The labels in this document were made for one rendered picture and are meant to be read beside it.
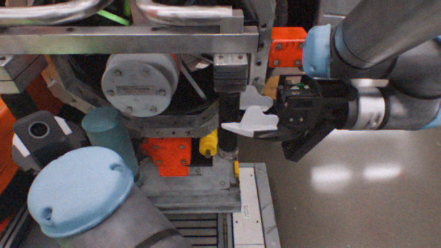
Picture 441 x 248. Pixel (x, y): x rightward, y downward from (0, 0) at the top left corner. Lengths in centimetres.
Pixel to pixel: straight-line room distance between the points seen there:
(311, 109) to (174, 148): 49
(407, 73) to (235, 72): 24
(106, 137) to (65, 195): 43
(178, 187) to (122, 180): 88
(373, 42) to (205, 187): 89
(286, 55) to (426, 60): 28
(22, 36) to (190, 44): 23
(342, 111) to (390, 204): 111
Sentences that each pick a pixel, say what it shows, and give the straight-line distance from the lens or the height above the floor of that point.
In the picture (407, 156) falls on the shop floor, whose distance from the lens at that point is 183.
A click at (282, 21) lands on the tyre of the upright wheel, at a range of 69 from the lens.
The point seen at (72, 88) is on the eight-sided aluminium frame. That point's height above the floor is 75.
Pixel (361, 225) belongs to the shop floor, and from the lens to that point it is 141.
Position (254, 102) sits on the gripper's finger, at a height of 85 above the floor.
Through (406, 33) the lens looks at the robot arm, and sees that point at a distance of 29.
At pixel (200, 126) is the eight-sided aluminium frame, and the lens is 74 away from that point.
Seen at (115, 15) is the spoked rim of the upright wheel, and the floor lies 90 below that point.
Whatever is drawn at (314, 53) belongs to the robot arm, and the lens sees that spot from 39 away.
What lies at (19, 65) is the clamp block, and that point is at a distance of 49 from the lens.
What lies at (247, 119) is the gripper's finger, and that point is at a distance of 41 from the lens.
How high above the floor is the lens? 113
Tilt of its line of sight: 42 degrees down
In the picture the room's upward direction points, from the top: straight up
